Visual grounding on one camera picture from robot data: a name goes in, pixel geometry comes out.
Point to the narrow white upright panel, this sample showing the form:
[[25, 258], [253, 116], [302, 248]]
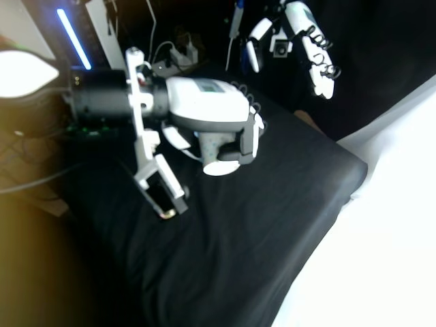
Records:
[[105, 34]]

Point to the black light strip panel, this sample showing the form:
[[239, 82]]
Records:
[[97, 41]]

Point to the blue-white light strip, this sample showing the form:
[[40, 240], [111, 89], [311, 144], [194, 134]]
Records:
[[73, 39]]

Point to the white backdrop cloth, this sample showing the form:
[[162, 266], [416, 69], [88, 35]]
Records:
[[391, 238]]

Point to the white cup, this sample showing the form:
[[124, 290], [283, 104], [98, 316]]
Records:
[[218, 168]]

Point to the white power strip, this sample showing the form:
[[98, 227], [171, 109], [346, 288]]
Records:
[[185, 58]]

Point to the wide white upright panel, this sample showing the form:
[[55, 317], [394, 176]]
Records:
[[27, 20]]

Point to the black tablecloth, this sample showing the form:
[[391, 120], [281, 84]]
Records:
[[238, 221]]

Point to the white adapter box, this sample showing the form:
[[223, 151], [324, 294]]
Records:
[[167, 69]]

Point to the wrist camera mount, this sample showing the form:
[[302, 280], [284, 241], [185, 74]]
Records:
[[281, 47], [143, 146]]

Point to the blue hanging tool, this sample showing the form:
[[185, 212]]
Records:
[[244, 54]]

